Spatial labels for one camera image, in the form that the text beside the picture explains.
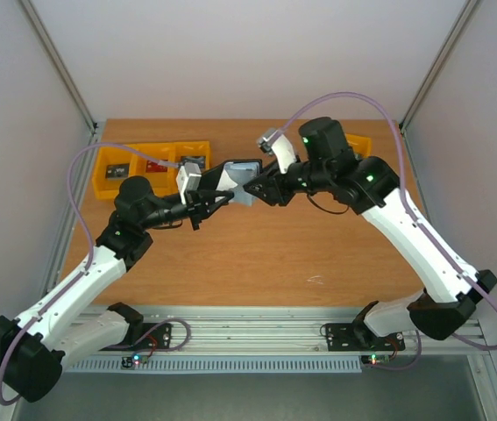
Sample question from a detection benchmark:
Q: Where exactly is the card holder with clear sleeves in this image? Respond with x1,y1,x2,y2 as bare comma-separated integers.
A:
216,160,262,206

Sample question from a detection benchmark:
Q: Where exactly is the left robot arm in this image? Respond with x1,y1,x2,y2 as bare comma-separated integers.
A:
0,162,234,406

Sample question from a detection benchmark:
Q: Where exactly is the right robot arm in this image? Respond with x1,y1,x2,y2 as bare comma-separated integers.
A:
244,117,497,348

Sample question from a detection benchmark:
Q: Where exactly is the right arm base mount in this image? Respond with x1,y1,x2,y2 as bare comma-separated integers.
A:
319,301,406,353

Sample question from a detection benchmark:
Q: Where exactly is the red credit card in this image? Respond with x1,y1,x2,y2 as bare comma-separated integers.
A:
145,161,167,174

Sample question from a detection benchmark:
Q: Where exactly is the yellow bin middle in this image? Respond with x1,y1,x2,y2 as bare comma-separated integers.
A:
130,142,178,196

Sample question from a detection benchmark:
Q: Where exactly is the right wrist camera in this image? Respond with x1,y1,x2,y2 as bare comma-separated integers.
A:
257,128,297,174

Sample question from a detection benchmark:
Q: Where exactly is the aluminium frame post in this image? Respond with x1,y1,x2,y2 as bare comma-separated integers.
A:
399,0,482,133
17,0,98,134

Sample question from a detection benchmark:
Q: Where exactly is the right circuit board with LED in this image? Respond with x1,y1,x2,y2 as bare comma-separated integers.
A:
361,353,392,366

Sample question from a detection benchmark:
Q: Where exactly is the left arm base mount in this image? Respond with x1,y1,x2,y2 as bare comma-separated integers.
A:
103,303,172,352

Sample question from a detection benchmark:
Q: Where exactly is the yellow bin far right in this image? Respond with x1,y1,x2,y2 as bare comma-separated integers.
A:
345,134,372,160

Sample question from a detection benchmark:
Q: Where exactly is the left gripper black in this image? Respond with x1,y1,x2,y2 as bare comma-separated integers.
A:
141,182,233,230

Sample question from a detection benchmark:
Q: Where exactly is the slotted grey cable duct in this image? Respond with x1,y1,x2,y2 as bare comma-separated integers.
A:
68,355,362,375

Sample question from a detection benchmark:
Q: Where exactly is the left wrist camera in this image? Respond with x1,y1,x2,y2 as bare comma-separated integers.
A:
176,162,202,204

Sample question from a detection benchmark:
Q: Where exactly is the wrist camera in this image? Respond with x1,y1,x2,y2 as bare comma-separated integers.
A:
257,128,297,174
176,162,202,204

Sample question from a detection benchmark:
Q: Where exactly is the aluminium rail frame front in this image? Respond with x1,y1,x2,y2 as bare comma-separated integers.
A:
61,305,490,356

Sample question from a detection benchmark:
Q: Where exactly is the yellow bin right of trio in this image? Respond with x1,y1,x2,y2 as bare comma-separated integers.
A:
174,140,211,172

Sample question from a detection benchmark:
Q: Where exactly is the circuit board with led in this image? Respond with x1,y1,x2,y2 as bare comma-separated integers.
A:
361,353,392,366
121,354,149,369

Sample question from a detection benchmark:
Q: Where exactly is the blue credit card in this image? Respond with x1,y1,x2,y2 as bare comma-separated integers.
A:
181,155,206,168

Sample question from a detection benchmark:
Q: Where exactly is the left aluminium frame post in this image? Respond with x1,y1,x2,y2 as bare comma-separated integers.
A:
17,0,98,134

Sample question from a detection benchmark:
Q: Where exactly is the black credit card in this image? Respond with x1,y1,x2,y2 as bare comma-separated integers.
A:
104,163,130,180

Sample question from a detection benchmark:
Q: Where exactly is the left circuit board with LED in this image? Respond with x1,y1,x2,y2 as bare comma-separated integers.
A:
121,354,149,369

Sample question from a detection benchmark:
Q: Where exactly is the right aluminium frame post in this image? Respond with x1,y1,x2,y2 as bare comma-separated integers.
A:
399,0,482,133

